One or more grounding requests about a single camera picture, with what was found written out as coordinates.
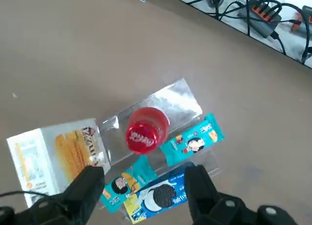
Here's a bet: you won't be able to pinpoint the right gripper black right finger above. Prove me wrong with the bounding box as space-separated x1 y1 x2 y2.
184 164 295 225

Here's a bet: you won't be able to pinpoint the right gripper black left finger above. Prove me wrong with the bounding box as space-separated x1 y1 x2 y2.
0 165 105 225

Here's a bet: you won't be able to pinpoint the blue Oreo cookie box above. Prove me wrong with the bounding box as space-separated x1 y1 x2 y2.
123 161 203 225

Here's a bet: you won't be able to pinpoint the red Coca-Cola bottle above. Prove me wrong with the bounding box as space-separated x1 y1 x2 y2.
126 107 170 155

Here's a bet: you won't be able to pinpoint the white wafer cookie box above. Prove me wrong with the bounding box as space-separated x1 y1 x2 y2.
6 118 110 208

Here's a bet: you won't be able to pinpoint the teal cartoon snack packet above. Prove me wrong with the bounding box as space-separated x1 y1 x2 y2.
159 112 225 166
99 155 159 213

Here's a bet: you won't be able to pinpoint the clear acrylic stepped shelf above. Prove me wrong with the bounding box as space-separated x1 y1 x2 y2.
98 76 224 218

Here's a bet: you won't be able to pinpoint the grey power strip orange switches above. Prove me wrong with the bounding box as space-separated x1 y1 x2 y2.
237 0 284 39

